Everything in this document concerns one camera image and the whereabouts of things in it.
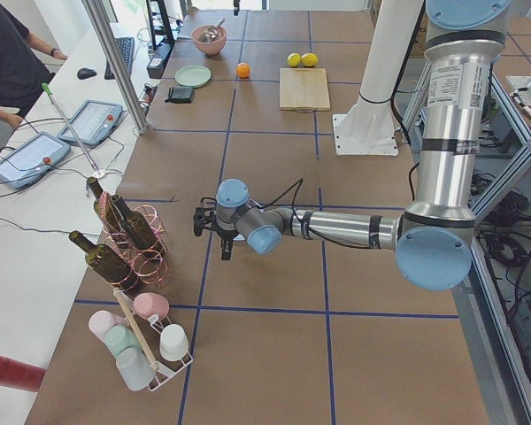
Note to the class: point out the dark grey folded cloth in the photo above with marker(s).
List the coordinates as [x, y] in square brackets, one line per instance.
[180, 95]

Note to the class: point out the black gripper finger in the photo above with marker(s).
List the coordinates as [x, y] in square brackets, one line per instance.
[226, 248]

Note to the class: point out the orange mandarin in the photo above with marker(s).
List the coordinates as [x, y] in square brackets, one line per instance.
[243, 70]

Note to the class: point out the metal scoop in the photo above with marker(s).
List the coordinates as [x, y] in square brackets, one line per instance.
[211, 32]

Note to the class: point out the mint green plastic cup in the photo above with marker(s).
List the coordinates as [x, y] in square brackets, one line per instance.
[119, 338]

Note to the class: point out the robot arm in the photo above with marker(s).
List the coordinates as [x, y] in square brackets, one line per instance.
[431, 239]

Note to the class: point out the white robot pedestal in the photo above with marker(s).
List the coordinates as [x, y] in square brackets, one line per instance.
[368, 127]

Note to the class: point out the pale lilac plastic cup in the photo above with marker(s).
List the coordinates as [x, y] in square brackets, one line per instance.
[102, 321]

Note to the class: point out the pink bowl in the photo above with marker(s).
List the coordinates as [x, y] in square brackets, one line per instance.
[209, 46]

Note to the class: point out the yellow lemon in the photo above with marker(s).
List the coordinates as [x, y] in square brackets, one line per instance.
[294, 60]
[309, 59]

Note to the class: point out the metal rod green tip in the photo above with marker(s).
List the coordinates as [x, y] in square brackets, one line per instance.
[68, 134]

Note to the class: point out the blue teach pendant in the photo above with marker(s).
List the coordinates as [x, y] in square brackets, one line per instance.
[95, 120]
[32, 160]

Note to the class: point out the grey-blue plastic cup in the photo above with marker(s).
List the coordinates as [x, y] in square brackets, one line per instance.
[135, 368]

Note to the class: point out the copper wire bottle rack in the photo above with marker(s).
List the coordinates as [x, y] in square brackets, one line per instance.
[149, 263]

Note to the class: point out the aluminium frame post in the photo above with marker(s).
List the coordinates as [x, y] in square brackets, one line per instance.
[102, 26]

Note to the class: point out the pink plastic cup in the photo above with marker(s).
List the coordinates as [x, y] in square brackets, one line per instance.
[148, 304]

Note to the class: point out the white wire cup rack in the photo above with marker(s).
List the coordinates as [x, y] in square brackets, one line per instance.
[168, 370]

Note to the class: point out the mint green plate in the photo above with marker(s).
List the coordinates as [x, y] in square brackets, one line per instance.
[194, 76]

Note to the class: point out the wooden rack handle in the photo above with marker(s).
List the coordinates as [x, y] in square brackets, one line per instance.
[124, 303]

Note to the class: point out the red cylinder tube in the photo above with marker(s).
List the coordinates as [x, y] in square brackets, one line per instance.
[20, 375]

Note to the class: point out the black keyboard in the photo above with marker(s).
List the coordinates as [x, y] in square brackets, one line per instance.
[126, 49]

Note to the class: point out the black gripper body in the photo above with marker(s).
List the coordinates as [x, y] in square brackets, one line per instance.
[225, 235]

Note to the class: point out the black computer mouse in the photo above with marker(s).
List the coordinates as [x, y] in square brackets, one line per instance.
[85, 73]

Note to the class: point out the person in black shirt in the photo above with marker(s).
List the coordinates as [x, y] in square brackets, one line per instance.
[22, 73]

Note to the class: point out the dark green wine bottle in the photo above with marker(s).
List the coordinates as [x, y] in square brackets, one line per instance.
[106, 262]

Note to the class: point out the bamboo cutting board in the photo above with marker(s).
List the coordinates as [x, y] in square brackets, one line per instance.
[304, 89]

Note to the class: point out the white plastic cup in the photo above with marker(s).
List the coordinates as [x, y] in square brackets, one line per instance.
[173, 343]

